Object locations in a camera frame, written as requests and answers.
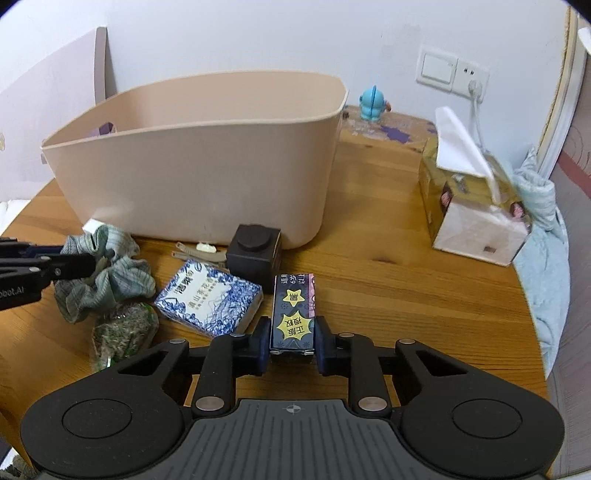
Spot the white wall switch socket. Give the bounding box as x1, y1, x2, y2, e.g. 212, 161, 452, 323
416, 46, 490, 103

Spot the light blue blanket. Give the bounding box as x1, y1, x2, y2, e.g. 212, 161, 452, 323
512, 148, 571, 375

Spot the white folded paper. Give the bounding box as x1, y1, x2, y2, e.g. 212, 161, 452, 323
82, 218, 109, 235

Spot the dried herb bag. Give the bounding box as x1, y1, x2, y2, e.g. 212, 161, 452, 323
92, 302, 159, 372

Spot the blue cartoon figurine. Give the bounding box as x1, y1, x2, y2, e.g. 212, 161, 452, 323
360, 85, 392, 122

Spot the floral patterned nightstand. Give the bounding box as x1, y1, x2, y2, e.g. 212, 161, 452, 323
341, 105, 437, 152

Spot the black cube box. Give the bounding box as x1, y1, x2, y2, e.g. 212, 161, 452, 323
226, 224, 281, 294

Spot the beige plastic storage bin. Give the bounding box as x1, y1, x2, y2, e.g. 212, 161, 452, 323
41, 71, 348, 249

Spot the blue white porcelain-pattern box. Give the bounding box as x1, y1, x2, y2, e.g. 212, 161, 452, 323
155, 260, 263, 337

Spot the green checked cloth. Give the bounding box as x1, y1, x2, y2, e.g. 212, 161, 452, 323
54, 224, 155, 324

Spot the cream door frame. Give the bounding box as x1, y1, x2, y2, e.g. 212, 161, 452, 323
537, 6, 589, 178

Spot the black star-labelled box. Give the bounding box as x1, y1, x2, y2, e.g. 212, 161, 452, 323
270, 273, 315, 355

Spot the gold tissue box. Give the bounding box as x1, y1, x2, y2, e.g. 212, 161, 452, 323
418, 107, 532, 266

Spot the purple white board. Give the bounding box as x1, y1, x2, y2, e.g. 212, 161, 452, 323
1, 27, 107, 202

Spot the white plug and cable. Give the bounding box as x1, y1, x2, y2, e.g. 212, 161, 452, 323
466, 79, 491, 153

